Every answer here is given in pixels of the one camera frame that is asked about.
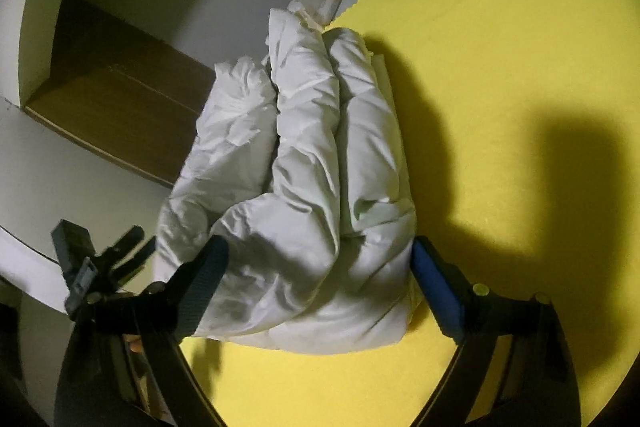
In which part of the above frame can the white tissue box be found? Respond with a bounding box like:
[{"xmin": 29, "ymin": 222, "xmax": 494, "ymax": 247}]
[{"xmin": 286, "ymin": 0, "xmax": 342, "ymax": 30}]

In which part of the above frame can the yellow cloth mat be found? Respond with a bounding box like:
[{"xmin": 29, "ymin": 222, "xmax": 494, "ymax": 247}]
[{"xmin": 179, "ymin": 0, "xmax": 640, "ymax": 427}]

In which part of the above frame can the white puffy jacket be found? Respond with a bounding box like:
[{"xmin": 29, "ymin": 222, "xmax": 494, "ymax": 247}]
[{"xmin": 156, "ymin": 10, "xmax": 416, "ymax": 355}]

